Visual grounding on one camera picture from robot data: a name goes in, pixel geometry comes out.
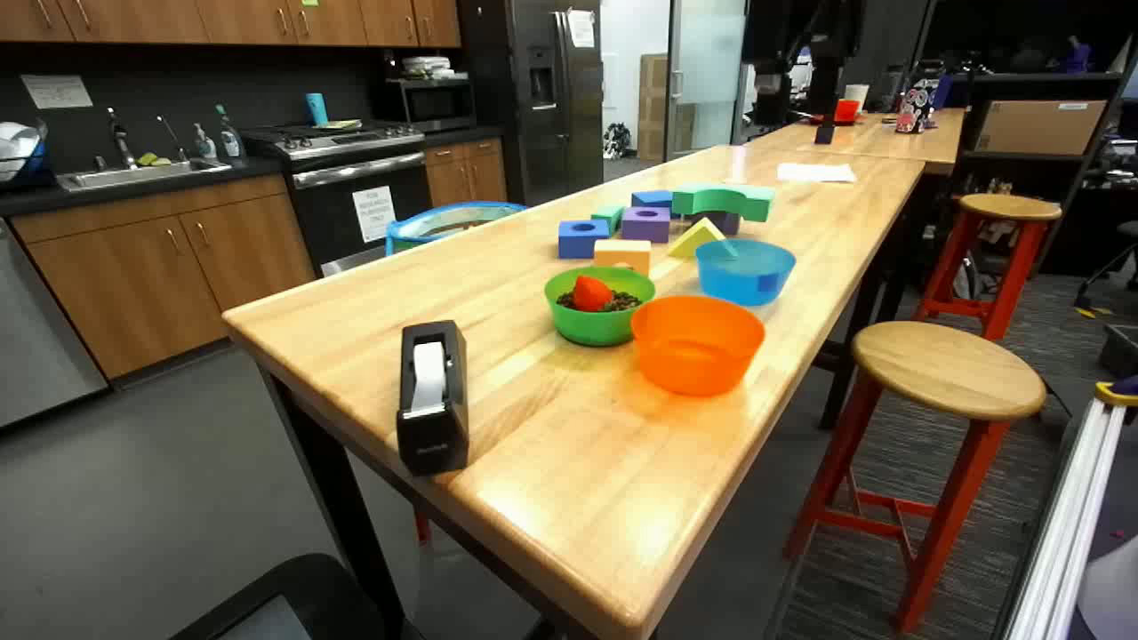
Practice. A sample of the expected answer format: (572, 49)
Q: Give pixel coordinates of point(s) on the green plastic bowl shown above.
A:
(592, 334)

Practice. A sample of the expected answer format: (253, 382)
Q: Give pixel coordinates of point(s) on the orange plastic bowl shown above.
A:
(698, 359)

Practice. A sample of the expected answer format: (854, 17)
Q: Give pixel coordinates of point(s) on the blue plastic bowl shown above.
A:
(746, 283)

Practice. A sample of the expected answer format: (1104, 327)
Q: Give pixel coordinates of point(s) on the red toy fruit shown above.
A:
(592, 293)

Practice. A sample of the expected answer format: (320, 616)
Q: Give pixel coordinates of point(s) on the cream rectangular block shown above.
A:
(622, 257)

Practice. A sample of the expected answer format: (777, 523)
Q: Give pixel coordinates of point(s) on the small green block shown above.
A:
(609, 217)

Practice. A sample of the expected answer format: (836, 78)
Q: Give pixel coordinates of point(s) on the purple block with hole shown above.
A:
(643, 228)

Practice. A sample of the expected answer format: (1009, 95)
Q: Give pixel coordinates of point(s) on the yellow wedge block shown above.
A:
(695, 244)

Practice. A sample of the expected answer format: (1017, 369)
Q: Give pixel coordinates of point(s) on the blue flat block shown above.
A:
(651, 199)

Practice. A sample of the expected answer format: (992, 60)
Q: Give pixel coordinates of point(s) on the small dark purple block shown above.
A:
(723, 222)

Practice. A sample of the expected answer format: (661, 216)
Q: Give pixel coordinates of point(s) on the black tape dispenser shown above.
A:
(431, 443)

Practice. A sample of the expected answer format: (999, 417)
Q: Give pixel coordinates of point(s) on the light blue chair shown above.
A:
(412, 226)

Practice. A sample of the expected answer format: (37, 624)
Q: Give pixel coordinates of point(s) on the narrow wooden base cabinet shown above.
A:
(462, 172)

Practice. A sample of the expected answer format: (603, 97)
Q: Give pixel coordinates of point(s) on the green arch foam block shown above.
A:
(723, 200)

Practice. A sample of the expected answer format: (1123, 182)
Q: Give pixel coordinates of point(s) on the stainless steel refrigerator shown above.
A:
(521, 108)

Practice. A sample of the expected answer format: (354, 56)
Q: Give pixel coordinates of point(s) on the white printed notice sheet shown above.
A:
(374, 216)

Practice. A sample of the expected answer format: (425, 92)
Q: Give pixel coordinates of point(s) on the black microwave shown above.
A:
(431, 104)

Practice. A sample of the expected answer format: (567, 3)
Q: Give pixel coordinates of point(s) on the stainless steel oven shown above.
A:
(340, 200)

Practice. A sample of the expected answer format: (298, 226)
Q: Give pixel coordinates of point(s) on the white paper sheet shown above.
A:
(815, 172)

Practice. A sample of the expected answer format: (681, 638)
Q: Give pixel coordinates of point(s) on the white bowls stack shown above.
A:
(427, 65)

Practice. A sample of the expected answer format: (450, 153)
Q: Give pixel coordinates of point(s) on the teal cup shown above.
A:
(317, 108)

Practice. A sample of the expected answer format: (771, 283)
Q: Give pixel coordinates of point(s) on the red cup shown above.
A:
(846, 111)

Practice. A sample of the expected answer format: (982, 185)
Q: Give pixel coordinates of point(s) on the black chair back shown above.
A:
(305, 591)

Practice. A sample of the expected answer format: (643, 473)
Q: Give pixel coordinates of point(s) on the wooden stool with red legs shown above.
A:
(1009, 207)
(945, 373)

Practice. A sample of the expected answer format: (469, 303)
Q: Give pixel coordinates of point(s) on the clear soap bottle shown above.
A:
(228, 142)

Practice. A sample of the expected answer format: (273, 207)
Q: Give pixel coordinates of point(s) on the wide wooden base cabinet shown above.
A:
(154, 286)

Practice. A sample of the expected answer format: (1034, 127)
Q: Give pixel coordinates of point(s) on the steel kitchen sink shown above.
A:
(130, 176)

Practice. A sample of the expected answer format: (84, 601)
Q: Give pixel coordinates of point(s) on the black cart with cork board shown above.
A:
(1034, 127)

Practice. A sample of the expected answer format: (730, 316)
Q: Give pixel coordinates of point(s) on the grey dishwasher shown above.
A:
(37, 343)

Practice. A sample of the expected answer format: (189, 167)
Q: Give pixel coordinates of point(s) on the black metal table frame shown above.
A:
(340, 501)

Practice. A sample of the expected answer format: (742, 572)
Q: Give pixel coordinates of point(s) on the wooden wall cabinets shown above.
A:
(177, 18)

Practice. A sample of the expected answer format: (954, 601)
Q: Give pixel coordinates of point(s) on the white aluminium frame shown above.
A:
(1069, 536)

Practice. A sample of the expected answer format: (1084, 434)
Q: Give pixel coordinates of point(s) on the white wall plate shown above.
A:
(53, 92)

